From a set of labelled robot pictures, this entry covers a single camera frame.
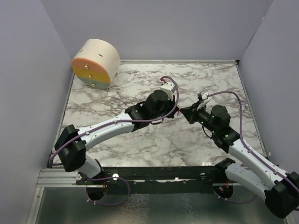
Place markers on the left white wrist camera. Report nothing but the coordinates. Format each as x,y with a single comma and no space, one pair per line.
169,89

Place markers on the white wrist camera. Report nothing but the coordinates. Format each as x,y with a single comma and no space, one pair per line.
203,98
169,89

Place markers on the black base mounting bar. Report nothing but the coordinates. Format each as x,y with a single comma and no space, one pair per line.
158,180

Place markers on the cream cylinder tricolour face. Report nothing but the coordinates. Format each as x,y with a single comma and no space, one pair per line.
96,64

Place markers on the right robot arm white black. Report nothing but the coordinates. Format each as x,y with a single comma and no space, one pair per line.
278,188

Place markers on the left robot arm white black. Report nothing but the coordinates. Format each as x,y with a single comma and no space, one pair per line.
73,143

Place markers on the pink strap keyring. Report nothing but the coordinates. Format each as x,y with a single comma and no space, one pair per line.
178,112

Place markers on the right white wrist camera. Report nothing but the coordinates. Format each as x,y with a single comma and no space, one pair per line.
203,98

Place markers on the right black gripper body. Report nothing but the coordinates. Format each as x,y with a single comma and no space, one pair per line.
203,118

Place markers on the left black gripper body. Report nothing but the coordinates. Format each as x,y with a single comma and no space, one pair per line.
167,108

